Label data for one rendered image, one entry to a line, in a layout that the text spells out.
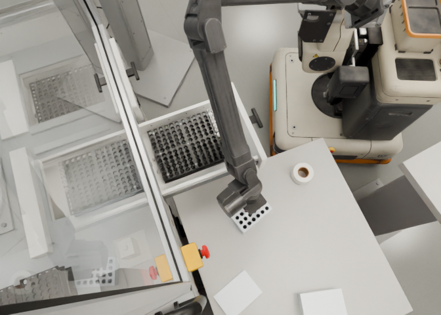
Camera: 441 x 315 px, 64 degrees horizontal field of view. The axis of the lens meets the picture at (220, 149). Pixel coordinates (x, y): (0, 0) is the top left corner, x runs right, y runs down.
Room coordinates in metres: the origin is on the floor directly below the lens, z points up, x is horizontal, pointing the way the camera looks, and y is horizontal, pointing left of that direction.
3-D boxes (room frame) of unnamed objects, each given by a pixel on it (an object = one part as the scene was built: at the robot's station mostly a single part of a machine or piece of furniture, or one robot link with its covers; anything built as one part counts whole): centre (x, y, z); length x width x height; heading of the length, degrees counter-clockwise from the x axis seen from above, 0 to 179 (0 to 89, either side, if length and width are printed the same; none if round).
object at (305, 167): (0.33, -0.28, 0.78); 0.07 x 0.07 x 0.04
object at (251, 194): (0.23, -0.08, 0.98); 0.07 x 0.06 x 0.07; 128
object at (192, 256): (0.05, 0.08, 0.88); 0.07 x 0.05 x 0.07; 21
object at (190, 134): (0.40, 0.10, 0.87); 0.22 x 0.18 x 0.06; 111
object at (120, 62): (0.65, 0.33, 0.87); 0.29 x 0.02 x 0.11; 21
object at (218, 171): (0.39, 0.11, 0.86); 0.40 x 0.26 x 0.06; 111
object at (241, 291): (-0.06, -0.05, 0.77); 0.13 x 0.09 x 0.02; 129
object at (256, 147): (0.47, -0.08, 0.87); 0.29 x 0.02 x 0.11; 21
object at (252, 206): (0.23, -0.09, 0.92); 0.10 x 0.07 x 0.07; 36
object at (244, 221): (0.20, -0.10, 0.78); 0.12 x 0.08 x 0.04; 129
